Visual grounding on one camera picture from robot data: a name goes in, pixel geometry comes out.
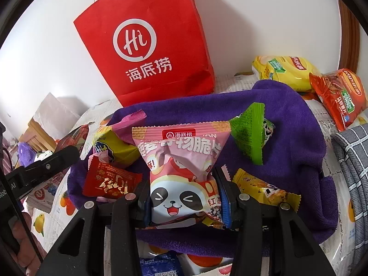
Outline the pink yellow snack packet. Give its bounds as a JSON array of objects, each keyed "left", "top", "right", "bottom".
[{"left": 93, "top": 112, "right": 146, "bottom": 167}]

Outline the wooden nightstand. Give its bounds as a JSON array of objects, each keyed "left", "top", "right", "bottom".
[{"left": 19, "top": 119, "right": 58, "bottom": 153}]

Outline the grey paper sheet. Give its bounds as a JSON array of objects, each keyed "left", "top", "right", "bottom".
[{"left": 33, "top": 92, "right": 89, "bottom": 140}]

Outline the grey checked quilt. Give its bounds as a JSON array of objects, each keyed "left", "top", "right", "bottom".
[{"left": 331, "top": 124, "right": 368, "bottom": 225}]

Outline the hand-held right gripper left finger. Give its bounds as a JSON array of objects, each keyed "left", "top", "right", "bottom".
[{"left": 36, "top": 175, "right": 151, "bottom": 276}]

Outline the yellow chips bag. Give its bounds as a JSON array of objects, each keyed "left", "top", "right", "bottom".
[{"left": 251, "top": 55, "right": 322, "bottom": 92}]

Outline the pink panda snack packet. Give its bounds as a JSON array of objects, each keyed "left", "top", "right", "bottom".
[{"left": 132, "top": 121, "right": 232, "bottom": 227}]

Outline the green snack packet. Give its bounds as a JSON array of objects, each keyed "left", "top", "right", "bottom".
[{"left": 228, "top": 103, "right": 276, "bottom": 166}]

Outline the purple towel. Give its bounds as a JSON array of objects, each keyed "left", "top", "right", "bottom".
[{"left": 67, "top": 80, "right": 340, "bottom": 258}]

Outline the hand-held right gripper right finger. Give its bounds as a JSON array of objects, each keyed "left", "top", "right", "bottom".
[{"left": 213, "top": 165, "right": 331, "bottom": 276}]

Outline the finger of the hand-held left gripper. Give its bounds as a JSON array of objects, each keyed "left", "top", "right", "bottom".
[{"left": 6, "top": 146, "right": 79, "bottom": 199}]

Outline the red paper bag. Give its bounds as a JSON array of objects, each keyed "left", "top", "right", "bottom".
[{"left": 73, "top": 0, "right": 215, "bottom": 107}]

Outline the person's left hand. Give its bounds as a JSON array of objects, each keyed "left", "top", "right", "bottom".
[{"left": 17, "top": 211, "right": 48, "bottom": 276}]

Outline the orange chips bag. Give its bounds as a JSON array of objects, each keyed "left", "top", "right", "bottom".
[{"left": 309, "top": 68, "right": 368, "bottom": 132}]

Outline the dark red snack packet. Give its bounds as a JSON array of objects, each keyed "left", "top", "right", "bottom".
[{"left": 55, "top": 124, "right": 89, "bottom": 153}]

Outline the wooden bed frame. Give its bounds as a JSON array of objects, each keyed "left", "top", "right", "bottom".
[{"left": 338, "top": 0, "right": 361, "bottom": 71}]

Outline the white berry-print packet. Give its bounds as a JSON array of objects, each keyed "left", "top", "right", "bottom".
[{"left": 27, "top": 178, "right": 69, "bottom": 212}]

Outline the purple plush toy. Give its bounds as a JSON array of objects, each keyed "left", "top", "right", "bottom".
[{"left": 17, "top": 141, "right": 36, "bottom": 167}]

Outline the blue snack packet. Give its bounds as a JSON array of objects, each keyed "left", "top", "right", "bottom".
[{"left": 139, "top": 254, "right": 184, "bottom": 276}]

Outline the fruit-print bed sheet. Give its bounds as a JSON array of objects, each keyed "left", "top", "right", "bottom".
[{"left": 29, "top": 72, "right": 368, "bottom": 276}]

